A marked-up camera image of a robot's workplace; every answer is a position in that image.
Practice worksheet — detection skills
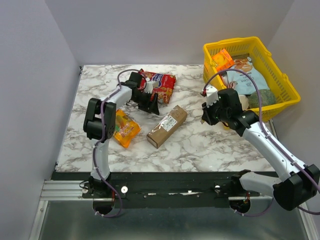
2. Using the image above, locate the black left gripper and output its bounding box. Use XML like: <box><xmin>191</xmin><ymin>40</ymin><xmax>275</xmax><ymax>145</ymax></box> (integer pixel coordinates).
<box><xmin>132</xmin><ymin>90</ymin><xmax>160</xmax><ymax>115</ymax></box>

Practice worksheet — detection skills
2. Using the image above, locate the brown cardboard express box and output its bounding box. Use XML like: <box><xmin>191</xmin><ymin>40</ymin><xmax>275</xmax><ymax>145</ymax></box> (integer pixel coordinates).
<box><xmin>146</xmin><ymin>105</ymin><xmax>188</xmax><ymax>149</ymax></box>

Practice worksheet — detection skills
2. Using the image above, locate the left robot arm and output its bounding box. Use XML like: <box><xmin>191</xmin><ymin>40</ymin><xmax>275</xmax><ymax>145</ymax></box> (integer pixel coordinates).
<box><xmin>83</xmin><ymin>72</ymin><xmax>160</xmax><ymax>198</ymax></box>

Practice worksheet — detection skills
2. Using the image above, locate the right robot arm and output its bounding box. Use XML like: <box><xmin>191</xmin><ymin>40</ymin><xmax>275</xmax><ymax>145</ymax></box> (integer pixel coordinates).
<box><xmin>201</xmin><ymin>85</ymin><xmax>320</xmax><ymax>211</ymax></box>

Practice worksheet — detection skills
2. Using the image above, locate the orange snack box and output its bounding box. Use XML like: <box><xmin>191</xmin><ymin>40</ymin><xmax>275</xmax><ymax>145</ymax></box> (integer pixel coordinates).
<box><xmin>211</xmin><ymin>48</ymin><xmax>235</xmax><ymax>72</ymax></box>

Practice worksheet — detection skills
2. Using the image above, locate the red candy bag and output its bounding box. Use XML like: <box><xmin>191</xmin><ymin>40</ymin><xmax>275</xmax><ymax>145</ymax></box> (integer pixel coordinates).
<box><xmin>138</xmin><ymin>69</ymin><xmax>177</xmax><ymax>104</ymax></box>

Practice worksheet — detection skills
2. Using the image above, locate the white tape roll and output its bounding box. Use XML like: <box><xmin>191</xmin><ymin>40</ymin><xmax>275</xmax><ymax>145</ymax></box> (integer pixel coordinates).
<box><xmin>238</xmin><ymin>95</ymin><xmax>249</xmax><ymax>111</ymax></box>

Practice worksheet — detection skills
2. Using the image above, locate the yellow corn snack bag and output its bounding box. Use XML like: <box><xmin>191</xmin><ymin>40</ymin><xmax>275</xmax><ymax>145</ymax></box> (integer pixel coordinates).
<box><xmin>113</xmin><ymin>109</ymin><xmax>141</xmax><ymax>148</ymax></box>

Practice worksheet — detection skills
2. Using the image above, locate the red white striped packet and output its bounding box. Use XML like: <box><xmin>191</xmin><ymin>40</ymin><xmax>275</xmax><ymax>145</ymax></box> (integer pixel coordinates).
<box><xmin>227</xmin><ymin>81</ymin><xmax>238</xmax><ymax>90</ymax></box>

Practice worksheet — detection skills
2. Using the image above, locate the light blue chips bag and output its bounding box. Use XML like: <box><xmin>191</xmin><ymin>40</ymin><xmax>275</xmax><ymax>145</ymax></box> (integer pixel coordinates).
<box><xmin>221</xmin><ymin>55</ymin><xmax>270</xmax><ymax>96</ymax></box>

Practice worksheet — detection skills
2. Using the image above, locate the green melon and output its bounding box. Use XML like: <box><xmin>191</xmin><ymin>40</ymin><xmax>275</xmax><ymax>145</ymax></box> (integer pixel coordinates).
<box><xmin>247</xmin><ymin>89</ymin><xmax>276</xmax><ymax>109</ymax></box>

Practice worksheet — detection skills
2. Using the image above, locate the yellow plastic basket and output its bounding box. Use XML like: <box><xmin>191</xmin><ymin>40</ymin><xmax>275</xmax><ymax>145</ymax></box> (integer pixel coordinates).
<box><xmin>203</xmin><ymin>36</ymin><xmax>301</xmax><ymax>122</ymax></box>

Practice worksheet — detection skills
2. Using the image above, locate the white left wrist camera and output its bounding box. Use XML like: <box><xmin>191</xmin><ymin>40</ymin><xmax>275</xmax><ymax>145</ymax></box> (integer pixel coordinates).
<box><xmin>143</xmin><ymin>80</ymin><xmax>158</xmax><ymax>94</ymax></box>

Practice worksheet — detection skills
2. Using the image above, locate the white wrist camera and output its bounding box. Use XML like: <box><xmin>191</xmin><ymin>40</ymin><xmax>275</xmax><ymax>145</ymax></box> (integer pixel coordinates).
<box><xmin>143</xmin><ymin>80</ymin><xmax>158</xmax><ymax>94</ymax></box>
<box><xmin>201</xmin><ymin>84</ymin><xmax>219</xmax><ymax>108</ymax></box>

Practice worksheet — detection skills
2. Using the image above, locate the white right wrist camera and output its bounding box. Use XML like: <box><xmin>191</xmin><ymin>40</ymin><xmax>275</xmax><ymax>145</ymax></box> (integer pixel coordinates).
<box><xmin>201</xmin><ymin>84</ymin><xmax>219</xmax><ymax>108</ymax></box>

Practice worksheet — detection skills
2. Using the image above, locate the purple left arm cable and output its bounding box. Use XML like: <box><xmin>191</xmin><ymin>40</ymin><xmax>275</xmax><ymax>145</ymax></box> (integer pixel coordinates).
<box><xmin>91</xmin><ymin>68</ymin><xmax>152</xmax><ymax>219</ymax></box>

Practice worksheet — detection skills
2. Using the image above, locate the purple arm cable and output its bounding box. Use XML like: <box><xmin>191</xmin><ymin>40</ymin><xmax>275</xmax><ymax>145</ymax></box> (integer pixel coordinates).
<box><xmin>91</xmin><ymin>68</ymin><xmax>152</xmax><ymax>219</ymax></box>
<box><xmin>202</xmin><ymin>68</ymin><xmax>320</xmax><ymax>217</ymax></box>

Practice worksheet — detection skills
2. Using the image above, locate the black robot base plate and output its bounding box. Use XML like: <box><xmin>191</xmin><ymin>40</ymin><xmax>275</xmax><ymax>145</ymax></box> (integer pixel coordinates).
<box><xmin>51</xmin><ymin>171</ymin><xmax>275</xmax><ymax>214</ymax></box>

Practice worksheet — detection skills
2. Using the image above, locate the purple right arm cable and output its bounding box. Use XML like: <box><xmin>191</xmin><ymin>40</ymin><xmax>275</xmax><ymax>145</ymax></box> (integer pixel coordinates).
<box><xmin>202</xmin><ymin>68</ymin><xmax>320</xmax><ymax>217</ymax></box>

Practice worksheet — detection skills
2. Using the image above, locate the aluminium frame rail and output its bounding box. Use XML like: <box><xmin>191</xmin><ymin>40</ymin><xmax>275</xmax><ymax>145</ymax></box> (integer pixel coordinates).
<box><xmin>30</xmin><ymin>180</ymin><xmax>320</xmax><ymax>240</ymax></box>

